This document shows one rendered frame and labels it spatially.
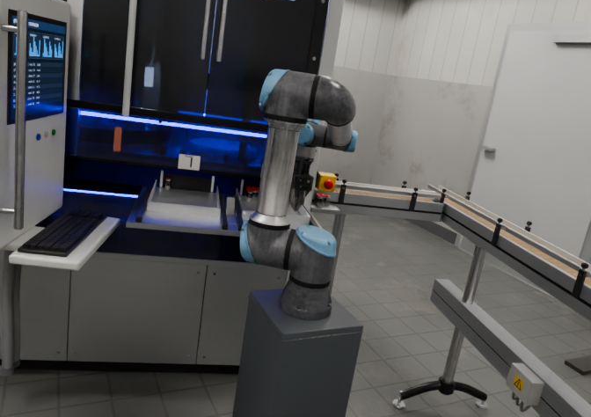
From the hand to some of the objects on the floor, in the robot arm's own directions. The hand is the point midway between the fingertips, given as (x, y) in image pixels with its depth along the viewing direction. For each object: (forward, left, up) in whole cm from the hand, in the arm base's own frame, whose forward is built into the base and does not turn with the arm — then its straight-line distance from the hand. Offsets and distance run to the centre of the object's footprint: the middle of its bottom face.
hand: (295, 207), depth 188 cm
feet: (-14, -88, -94) cm, 129 cm away
